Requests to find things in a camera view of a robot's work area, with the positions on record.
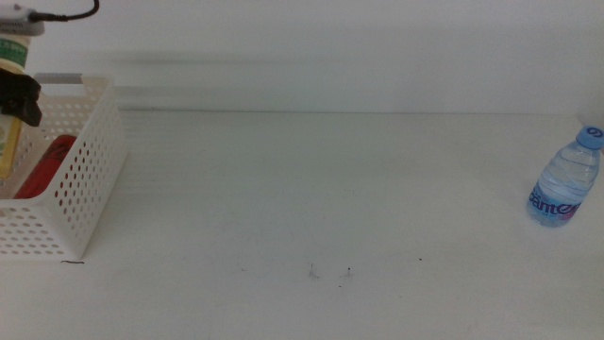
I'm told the yellow tea bottle green label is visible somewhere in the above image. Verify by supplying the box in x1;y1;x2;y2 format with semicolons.
0;33;30;180

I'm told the clear water bottle blue cap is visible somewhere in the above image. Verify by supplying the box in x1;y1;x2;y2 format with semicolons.
525;125;604;229

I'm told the white perforated plastic basket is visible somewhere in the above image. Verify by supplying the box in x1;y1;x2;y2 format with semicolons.
0;73;129;262

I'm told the red cola can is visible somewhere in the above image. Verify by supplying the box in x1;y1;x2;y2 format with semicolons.
13;134;78;200

